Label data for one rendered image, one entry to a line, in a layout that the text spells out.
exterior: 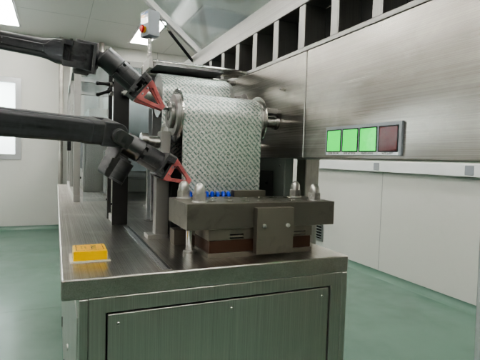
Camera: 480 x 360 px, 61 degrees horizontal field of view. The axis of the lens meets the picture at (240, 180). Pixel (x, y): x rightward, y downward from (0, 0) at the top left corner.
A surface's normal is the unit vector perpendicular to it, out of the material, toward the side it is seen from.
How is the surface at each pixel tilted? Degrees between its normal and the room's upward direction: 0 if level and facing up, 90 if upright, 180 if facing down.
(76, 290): 90
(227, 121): 90
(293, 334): 90
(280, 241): 90
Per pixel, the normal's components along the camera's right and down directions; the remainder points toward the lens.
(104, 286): 0.41, 0.06
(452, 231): -0.91, 0.00
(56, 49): -0.04, 0.18
